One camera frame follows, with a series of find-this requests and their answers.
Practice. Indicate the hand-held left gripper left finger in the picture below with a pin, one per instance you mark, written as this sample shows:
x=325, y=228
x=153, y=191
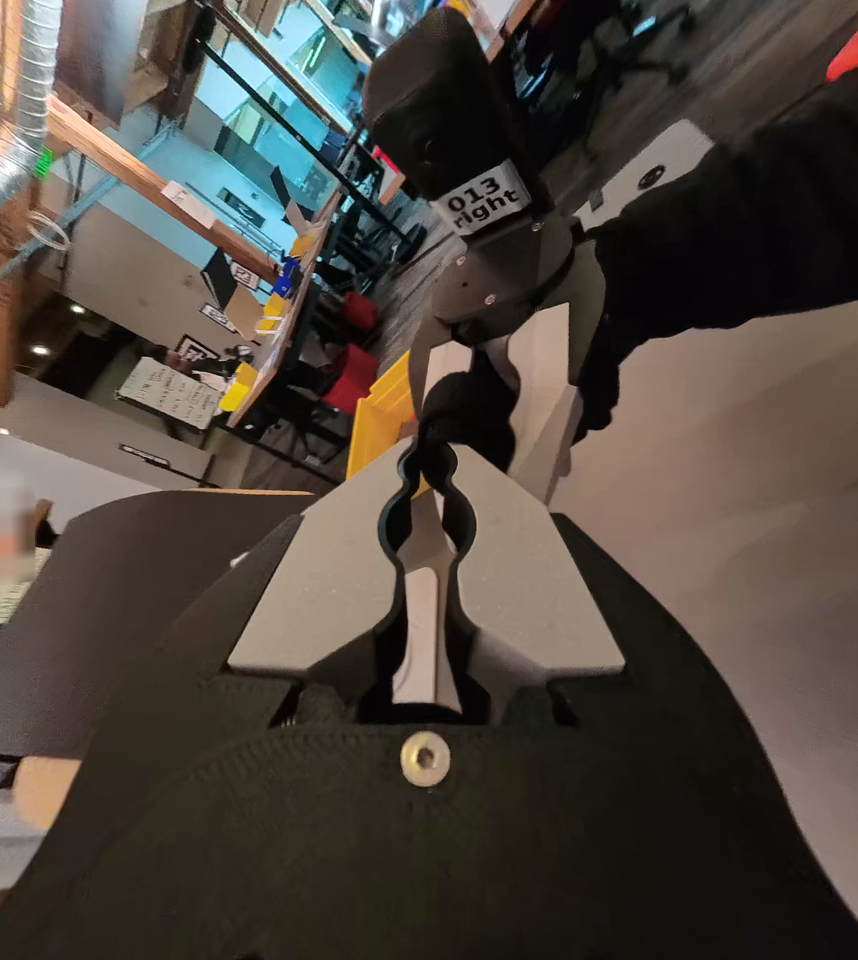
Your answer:
x=317, y=600

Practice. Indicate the red office chair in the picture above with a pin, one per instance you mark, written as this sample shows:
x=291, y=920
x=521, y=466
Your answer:
x=354, y=368

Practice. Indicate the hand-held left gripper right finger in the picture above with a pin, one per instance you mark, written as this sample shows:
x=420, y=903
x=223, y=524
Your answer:
x=541, y=600

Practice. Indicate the person's right forearm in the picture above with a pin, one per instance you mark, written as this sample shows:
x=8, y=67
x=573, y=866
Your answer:
x=759, y=195

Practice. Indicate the green exit sign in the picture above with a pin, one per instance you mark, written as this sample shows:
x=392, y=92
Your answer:
x=42, y=159

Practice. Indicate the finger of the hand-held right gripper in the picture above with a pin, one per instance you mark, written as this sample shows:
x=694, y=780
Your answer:
x=444, y=368
x=552, y=398

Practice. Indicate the silver ceiling duct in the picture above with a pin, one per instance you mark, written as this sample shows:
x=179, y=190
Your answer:
x=36, y=60

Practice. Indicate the yellow plastic bin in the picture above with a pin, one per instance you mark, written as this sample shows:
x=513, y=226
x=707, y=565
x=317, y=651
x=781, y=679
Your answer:
x=377, y=420

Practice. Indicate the long wooden desk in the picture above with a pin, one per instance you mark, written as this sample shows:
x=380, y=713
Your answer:
x=297, y=300

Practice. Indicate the wooden board with black mat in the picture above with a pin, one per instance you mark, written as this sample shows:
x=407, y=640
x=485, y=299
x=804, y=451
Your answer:
x=114, y=630

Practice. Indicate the whiteboard with writing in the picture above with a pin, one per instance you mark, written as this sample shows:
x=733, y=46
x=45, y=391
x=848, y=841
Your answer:
x=171, y=395

